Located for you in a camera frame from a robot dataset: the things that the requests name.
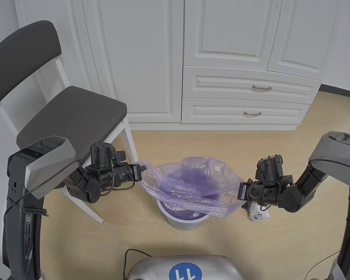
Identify black and white wrapper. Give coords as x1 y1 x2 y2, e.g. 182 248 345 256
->
241 178 270 222

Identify white chair dark grey pads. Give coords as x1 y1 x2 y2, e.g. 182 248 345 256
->
0 21 140 224

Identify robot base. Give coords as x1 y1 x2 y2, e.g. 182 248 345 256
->
130 255 245 280

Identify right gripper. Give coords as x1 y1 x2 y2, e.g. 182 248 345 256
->
239 181 265 205

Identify white wardrobe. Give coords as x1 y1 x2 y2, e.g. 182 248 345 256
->
14 0 343 132

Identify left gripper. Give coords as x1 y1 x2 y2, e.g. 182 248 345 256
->
112 163 143 184

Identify black cable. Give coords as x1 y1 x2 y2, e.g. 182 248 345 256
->
123 249 152 278

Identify white trash bin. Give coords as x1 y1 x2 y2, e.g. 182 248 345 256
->
157 199 210 230

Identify purple plastic bag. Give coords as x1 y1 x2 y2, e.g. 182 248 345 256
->
138 156 245 219

